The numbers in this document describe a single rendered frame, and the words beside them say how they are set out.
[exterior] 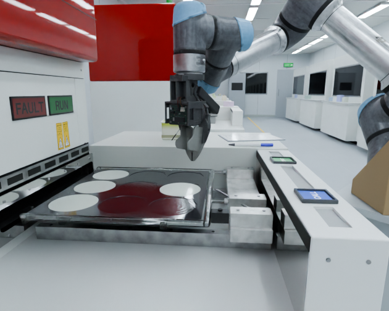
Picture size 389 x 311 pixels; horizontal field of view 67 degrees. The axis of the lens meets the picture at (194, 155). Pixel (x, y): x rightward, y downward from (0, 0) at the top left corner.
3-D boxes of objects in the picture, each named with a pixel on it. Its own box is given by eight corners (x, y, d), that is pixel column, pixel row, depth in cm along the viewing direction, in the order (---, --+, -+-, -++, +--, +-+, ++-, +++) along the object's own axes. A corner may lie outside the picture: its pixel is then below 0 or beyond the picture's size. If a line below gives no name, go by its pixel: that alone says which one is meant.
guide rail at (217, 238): (36, 239, 63) (34, 226, 63) (42, 234, 65) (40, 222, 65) (271, 249, 59) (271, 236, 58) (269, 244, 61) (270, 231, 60)
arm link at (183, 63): (186, 57, 73) (213, 55, 69) (186, 76, 74) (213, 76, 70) (166, 55, 67) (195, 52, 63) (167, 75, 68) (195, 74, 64)
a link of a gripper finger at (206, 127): (191, 142, 73) (191, 107, 71) (195, 141, 75) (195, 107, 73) (206, 144, 71) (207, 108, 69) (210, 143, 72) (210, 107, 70)
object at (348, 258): (302, 334, 38) (312, 237, 35) (255, 193, 92) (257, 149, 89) (377, 339, 38) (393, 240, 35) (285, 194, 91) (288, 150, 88)
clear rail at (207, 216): (202, 228, 53) (202, 221, 53) (210, 173, 90) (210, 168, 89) (210, 229, 53) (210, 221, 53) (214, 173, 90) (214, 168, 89)
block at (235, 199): (228, 210, 64) (229, 197, 63) (228, 204, 67) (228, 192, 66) (266, 211, 63) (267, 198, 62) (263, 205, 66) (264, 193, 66)
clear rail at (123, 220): (17, 221, 56) (16, 214, 56) (22, 218, 58) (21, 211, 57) (210, 229, 53) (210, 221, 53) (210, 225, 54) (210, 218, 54)
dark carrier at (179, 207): (27, 215, 58) (26, 213, 57) (99, 170, 91) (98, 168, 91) (200, 223, 54) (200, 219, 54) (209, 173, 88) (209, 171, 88)
